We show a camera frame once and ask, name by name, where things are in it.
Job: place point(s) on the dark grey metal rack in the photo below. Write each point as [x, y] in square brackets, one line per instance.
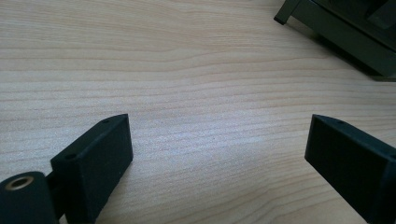
[351, 34]

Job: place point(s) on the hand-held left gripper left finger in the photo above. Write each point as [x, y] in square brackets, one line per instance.
[93, 168]

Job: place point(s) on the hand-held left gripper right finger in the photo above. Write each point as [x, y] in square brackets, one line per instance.
[348, 161]

